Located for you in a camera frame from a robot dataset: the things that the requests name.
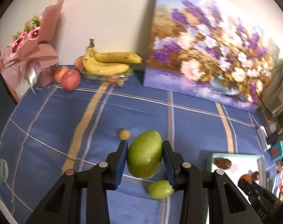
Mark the yellow banana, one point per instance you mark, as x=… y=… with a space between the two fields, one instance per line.
x=117 y=57
x=92 y=65

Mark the dark wrinkled fruit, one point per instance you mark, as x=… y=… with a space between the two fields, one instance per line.
x=255 y=176

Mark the flower oil painting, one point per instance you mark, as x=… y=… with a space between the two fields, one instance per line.
x=211 y=50

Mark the peach coloured apple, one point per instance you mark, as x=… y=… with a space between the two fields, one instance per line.
x=60 y=71

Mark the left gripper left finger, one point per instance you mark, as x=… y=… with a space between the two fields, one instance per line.
x=62 y=203

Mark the lower yellow banana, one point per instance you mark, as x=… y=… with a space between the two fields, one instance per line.
x=92 y=65

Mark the pink flower bouquet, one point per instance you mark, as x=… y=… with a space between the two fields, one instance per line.
x=30 y=49

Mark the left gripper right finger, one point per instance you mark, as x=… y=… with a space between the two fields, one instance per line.
x=225 y=202

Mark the black power adapter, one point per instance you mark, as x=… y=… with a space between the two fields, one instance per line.
x=272 y=138

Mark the white tray green rim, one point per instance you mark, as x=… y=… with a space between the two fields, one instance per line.
x=241 y=164

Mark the green apple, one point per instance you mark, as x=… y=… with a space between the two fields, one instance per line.
x=160 y=189

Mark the small tan round fruit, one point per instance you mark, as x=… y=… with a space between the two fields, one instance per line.
x=124 y=134

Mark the glass fruit bowl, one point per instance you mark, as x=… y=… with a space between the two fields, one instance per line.
x=109 y=78

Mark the upper yellow banana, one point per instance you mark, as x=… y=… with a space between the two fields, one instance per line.
x=117 y=57

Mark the teal tin box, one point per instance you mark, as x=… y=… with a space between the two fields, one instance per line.
x=276 y=151

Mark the dark brown avocado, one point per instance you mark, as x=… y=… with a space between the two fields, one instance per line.
x=222 y=163

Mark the green mango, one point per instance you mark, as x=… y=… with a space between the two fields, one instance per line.
x=144 y=155

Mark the red apple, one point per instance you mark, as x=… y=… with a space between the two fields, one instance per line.
x=70 y=80

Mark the white power strip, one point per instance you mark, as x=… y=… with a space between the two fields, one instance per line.
x=262 y=136

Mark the large orange tangerine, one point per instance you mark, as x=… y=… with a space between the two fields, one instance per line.
x=247 y=178

